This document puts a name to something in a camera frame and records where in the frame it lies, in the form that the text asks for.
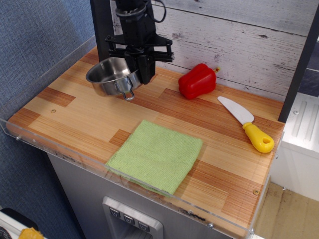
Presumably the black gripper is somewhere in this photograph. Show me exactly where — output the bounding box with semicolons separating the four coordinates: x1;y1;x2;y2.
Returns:
105;13;173;84

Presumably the small steel pot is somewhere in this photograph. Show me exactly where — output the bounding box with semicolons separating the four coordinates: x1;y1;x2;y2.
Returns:
86;57;141;101

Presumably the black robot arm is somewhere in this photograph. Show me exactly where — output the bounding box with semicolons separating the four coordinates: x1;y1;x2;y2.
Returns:
105;0;173;85

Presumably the green towel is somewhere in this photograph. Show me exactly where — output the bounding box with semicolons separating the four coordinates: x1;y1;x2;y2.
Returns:
106;120;202;195

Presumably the red toy bell pepper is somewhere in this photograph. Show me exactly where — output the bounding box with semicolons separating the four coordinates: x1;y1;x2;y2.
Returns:
178;63;220;100

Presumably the clear acrylic table guard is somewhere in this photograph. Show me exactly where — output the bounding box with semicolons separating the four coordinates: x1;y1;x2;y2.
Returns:
0;37;284;238

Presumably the grey cabinet with button panel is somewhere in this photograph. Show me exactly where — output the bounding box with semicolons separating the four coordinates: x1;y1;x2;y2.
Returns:
48;154;229;239

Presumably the white ribbed appliance top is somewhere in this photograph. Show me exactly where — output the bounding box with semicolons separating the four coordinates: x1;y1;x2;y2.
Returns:
282;93;319;153

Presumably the dark left vertical post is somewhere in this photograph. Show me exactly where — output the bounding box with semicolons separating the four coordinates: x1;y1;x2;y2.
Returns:
90;0;114;61

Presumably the dark vertical post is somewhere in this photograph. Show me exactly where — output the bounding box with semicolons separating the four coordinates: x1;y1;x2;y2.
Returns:
90;0;114;61
278;6;319;123

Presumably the black cable loop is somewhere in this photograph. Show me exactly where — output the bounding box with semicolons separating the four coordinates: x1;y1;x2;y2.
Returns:
148;0;167;23

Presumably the yellow handled toy knife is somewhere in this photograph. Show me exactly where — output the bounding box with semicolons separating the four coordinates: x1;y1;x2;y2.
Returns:
217;96;275;153

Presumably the dark right vertical post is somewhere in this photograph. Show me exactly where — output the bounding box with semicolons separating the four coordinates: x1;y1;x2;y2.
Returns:
278;6;319;123

